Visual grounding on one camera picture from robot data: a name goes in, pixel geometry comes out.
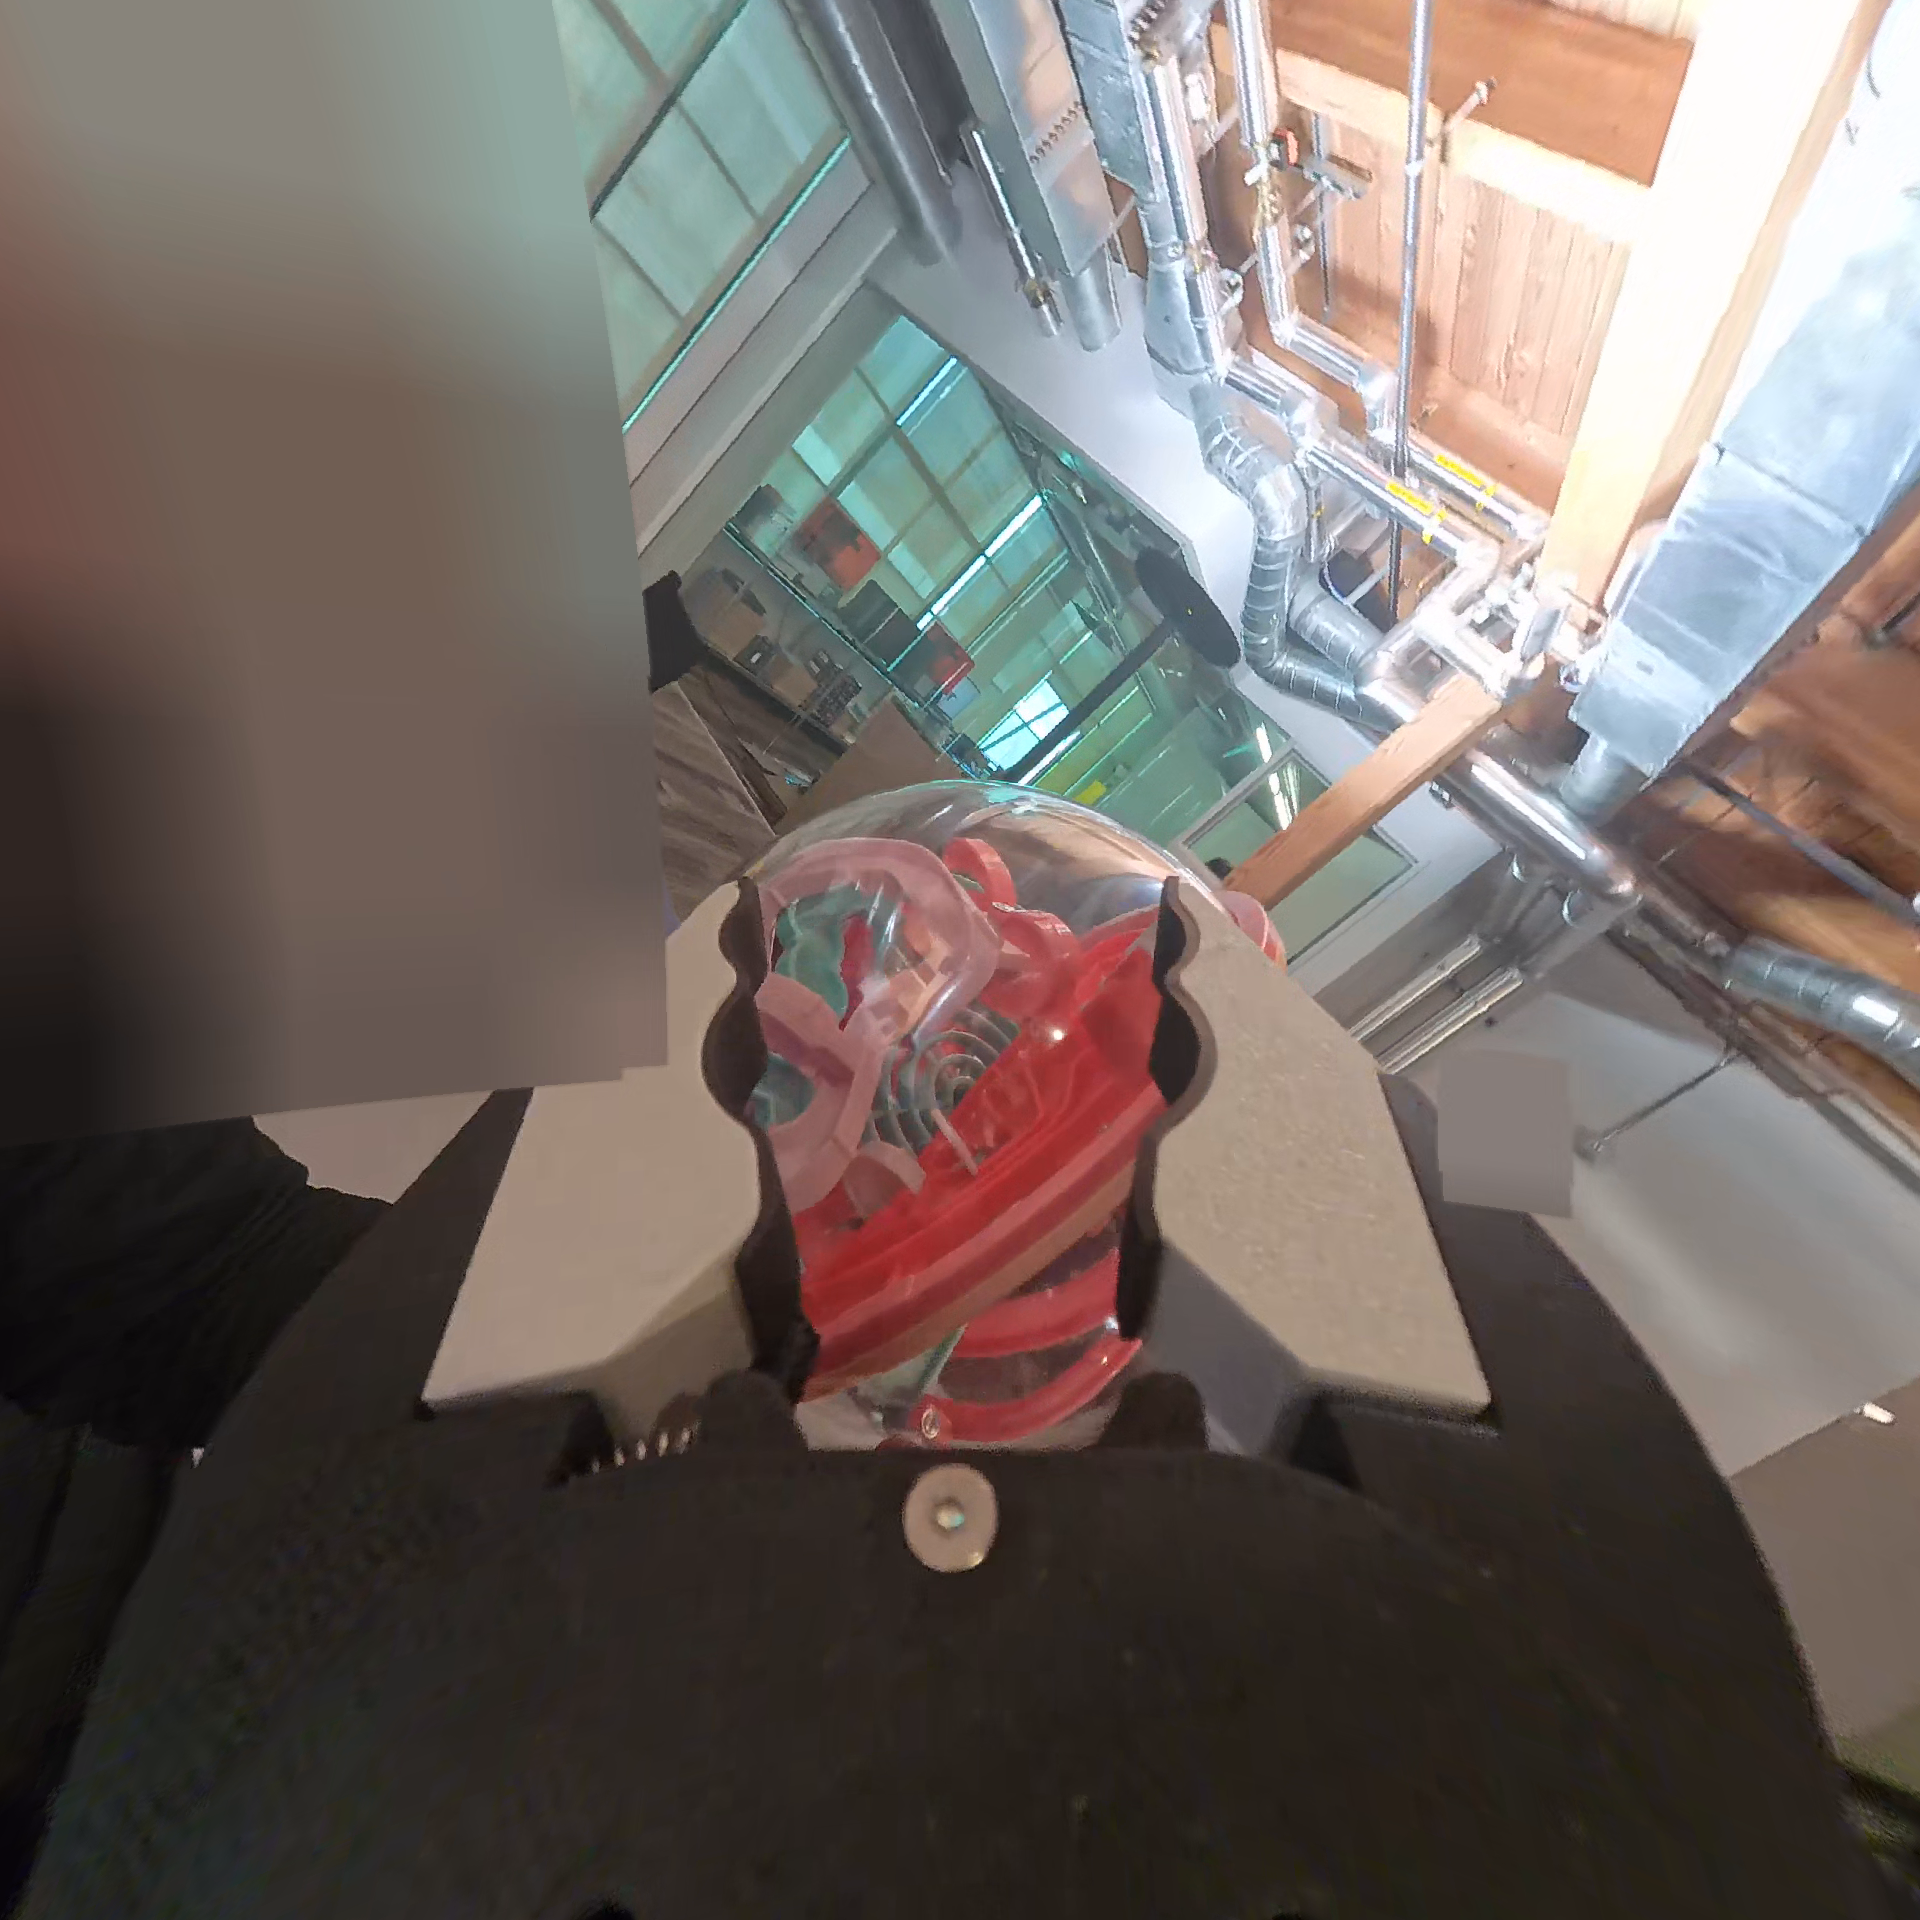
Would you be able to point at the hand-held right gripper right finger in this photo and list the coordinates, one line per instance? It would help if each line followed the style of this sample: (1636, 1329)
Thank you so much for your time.
(1306, 1200)

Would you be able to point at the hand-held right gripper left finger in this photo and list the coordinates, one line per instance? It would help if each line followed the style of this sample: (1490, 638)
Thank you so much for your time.
(603, 1232)

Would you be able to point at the clear maze ball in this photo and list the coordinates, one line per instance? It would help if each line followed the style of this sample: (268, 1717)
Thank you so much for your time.
(960, 1051)

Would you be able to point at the person's left forearm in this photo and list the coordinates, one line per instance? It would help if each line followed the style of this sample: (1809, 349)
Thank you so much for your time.
(163, 1277)

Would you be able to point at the black floor lamp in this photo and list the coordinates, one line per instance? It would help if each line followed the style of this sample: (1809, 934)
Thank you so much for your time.
(1196, 606)

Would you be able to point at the person's dark clothing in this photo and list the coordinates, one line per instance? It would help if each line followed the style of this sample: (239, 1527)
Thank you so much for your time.
(80, 1572)

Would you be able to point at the silver round ventilation ducts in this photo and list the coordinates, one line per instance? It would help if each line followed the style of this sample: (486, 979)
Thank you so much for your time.
(1321, 495)

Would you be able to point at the wooden post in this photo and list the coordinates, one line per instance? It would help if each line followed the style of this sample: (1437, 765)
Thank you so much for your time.
(1379, 780)

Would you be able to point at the rectangular metal air duct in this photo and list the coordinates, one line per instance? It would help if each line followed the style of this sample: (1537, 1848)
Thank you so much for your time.
(1742, 567)

